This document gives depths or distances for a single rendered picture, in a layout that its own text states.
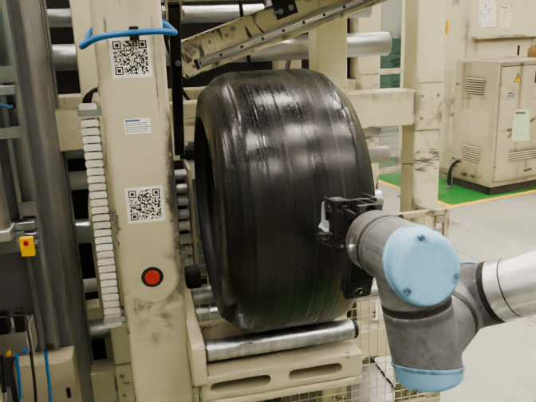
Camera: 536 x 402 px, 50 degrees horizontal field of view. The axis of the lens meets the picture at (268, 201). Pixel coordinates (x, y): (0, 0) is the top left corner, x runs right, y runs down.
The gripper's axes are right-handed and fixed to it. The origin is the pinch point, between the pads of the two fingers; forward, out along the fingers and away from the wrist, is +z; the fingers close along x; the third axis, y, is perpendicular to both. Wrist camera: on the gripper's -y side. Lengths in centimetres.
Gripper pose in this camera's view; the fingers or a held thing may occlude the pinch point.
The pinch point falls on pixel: (329, 227)
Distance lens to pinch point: 105.2
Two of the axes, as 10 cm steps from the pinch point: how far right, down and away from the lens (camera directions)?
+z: -2.3, -1.5, 9.6
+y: -0.6, -9.8, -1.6
